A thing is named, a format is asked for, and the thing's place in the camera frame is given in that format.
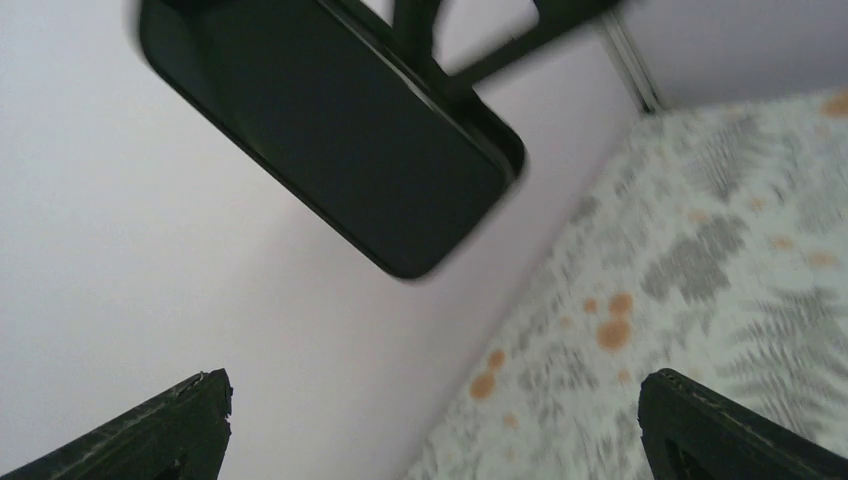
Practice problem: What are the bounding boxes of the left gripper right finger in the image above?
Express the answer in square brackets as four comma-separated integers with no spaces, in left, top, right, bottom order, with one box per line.
[638,368,847,480]

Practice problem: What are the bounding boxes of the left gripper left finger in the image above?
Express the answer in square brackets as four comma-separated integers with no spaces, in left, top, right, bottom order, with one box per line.
[1,369,233,480]

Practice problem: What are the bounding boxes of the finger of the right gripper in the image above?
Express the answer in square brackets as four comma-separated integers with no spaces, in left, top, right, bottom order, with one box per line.
[391,0,464,93]
[450,0,623,87]

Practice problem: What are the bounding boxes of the black phone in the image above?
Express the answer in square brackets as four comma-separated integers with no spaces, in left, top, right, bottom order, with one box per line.
[137,1,526,280]

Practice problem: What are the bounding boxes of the floral patterned table mat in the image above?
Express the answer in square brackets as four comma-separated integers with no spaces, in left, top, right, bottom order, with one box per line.
[407,90,847,479]

